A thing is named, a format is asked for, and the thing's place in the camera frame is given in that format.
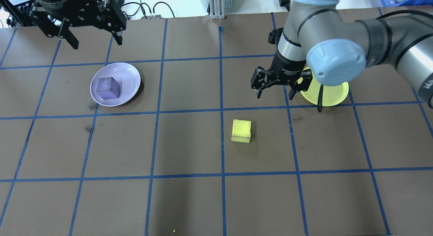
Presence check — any black looped cable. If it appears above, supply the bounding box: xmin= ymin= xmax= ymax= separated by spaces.
xmin=140 ymin=1 xmax=176 ymax=19

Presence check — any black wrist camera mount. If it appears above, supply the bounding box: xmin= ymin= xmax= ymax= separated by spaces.
xmin=268 ymin=27 xmax=284 ymax=46
xmin=29 ymin=4 xmax=61 ymax=39

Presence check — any aluminium profile post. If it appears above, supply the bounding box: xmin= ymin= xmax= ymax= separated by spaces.
xmin=208 ymin=0 xmax=226 ymax=20

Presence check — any yellow foam block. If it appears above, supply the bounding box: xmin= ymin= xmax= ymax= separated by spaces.
xmin=231 ymin=119 xmax=252 ymax=143

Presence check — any yellow round plate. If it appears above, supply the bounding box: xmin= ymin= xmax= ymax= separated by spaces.
xmin=299 ymin=66 xmax=349 ymax=107

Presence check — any lavender round plate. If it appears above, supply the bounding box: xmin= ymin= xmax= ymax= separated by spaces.
xmin=90 ymin=62 xmax=141 ymax=107

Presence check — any black velcro cable strap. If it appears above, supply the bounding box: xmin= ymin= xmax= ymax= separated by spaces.
xmin=359 ymin=18 xmax=393 ymax=66
xmin=418 ymin=70 xmax=433 ymax=98

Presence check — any purple foam block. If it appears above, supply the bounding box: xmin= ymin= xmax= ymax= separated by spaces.
xmin=96 ymin=77 xmax=121 ymax=100

